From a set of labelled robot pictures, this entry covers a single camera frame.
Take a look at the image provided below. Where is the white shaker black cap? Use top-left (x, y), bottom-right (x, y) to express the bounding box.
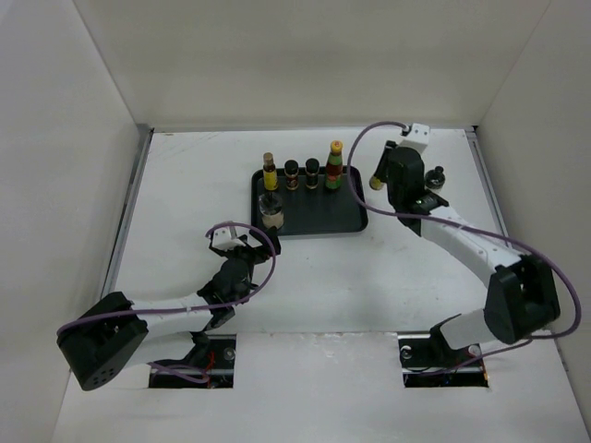
top-left (259, 191), bottom-right (284, 230)
top-left (425, 165), bottom-right (446, 190)

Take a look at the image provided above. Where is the small yellow-label bottle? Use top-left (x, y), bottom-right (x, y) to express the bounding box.
top-left (262, 152), bottom-right (279, 192)
top-left (368, 174), bottom-right (385, 191)

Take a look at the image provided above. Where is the small brown spice jar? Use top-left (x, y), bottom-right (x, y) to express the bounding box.
top-left (284, 160), bottom-right (299, 191)

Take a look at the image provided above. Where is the tall green sauce bottle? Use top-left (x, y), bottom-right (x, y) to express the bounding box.
top-left (324, 140), bottom-right (344, 191)

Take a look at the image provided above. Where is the small dark spice jar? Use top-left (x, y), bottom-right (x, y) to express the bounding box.
top-left (305, 158), bottom-right (320, 190)

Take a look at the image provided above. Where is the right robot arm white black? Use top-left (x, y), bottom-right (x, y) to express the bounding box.
top-left (372, 141), bottom-right (561, 365)

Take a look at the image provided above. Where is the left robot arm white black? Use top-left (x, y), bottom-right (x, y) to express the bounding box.
top-left (56, 221), bottom-right (281, 391)

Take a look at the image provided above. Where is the black plastic tray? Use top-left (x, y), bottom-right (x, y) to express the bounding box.
top-left (277, 166), bottom-right (368, 236)

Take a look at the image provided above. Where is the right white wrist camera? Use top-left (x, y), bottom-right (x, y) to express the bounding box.
top-left (400, 123), bottom-right (430, 153)

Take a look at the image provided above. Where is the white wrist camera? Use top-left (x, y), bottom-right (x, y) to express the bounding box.
top-left (205, 225), bottom-right (243, 251)
top-left (400, 123), bottom-right (430, 153)

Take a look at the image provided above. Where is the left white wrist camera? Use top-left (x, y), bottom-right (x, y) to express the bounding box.
top-left (205, 225), bottom-right (243, 251)

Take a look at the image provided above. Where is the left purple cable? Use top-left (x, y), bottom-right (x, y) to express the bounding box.
top-left (55, 222), bottom-right (278, 384)

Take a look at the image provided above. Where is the purple cable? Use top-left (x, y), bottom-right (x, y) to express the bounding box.
top-left (55, 222), bottom-right (278, 384)
top-left (346, 120), bottom-right (583, 376)

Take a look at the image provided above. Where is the right aluminium table rail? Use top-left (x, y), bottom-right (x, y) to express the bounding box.
top-left (464, 126), bottom-right (509, 236)

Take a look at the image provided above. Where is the aluminium table rail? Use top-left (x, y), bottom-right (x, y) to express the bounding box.
top-left (464, 126), bottom-right (509, 236)
top-left (96, 124), bottom-right (154, 301)

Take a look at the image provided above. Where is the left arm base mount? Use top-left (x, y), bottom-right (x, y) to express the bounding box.
top-left (148, 335), bottom-right (236, 389)

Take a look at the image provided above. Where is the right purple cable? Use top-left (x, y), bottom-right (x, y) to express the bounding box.
top-left (346, 120), bottom-right (583, 376)

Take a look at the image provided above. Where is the left aluminium table rail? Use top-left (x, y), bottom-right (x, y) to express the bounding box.
top-left (96, 124), bottom-right (154, 301)

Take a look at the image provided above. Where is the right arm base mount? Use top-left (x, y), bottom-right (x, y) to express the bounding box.
top-left (398, 333), bottom-right (488, 389)

